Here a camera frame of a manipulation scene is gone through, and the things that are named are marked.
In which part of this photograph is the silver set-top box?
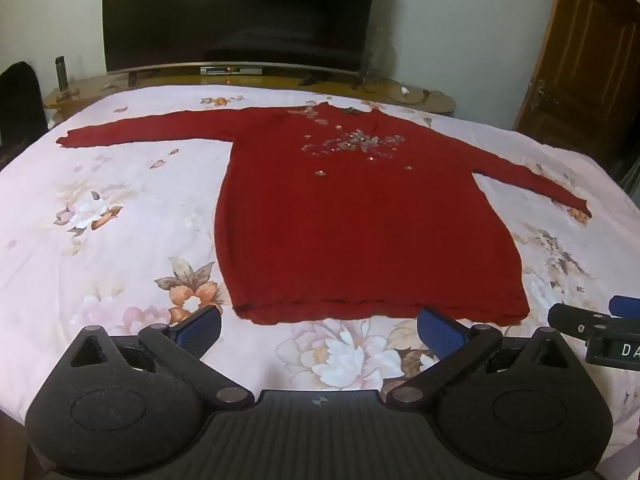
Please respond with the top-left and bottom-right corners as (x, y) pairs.
(200, 65), (264, 77)

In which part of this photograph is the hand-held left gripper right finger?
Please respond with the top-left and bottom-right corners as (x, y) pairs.
(386, 306), (572, 409)

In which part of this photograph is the floral pink bed sheet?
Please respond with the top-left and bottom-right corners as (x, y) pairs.
(0, 85), (640, 466)

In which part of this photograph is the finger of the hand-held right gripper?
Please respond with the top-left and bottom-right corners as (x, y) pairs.
(547, 302), (623, 337)
(608, 295), (640, 319)

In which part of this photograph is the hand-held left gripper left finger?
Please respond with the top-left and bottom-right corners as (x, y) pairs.
(67, 304), (256, 409)

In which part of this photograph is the black flat television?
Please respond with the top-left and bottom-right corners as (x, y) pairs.
(101, 0), (382, 87)

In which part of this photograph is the brown wooden door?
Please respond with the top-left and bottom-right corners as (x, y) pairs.
(512, 0), (640, 162)

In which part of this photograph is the wooden television stand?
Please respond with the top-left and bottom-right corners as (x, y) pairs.
(42, 62), (458, 124)

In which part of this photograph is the red embellished sweater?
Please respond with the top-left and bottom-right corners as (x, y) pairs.
(55, 101), (593, 326)

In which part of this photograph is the black chair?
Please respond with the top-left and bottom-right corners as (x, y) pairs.
(0, 61), (50, 162)

